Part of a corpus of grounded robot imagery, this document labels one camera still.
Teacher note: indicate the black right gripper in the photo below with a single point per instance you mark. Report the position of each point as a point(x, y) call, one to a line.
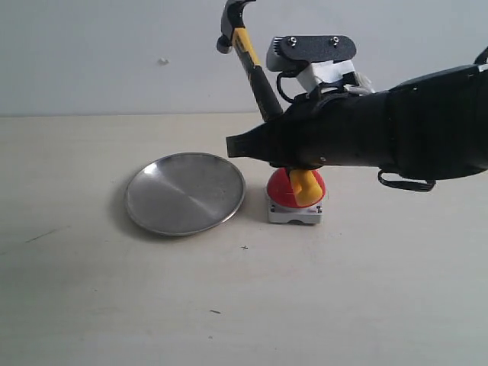
point(343, 130)

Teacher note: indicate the black yellow claw hammer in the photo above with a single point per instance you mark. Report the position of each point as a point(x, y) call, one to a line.
point(234, 37)

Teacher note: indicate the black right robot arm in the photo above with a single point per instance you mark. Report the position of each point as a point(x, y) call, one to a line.
point(433, 127)

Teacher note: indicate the red dome push button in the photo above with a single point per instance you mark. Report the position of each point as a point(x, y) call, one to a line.
point(284, 198)

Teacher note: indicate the round metal plate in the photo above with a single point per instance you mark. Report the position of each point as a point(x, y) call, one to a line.
point(184, 194)

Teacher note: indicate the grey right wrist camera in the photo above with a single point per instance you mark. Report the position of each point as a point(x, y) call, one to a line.
point(320, 63)

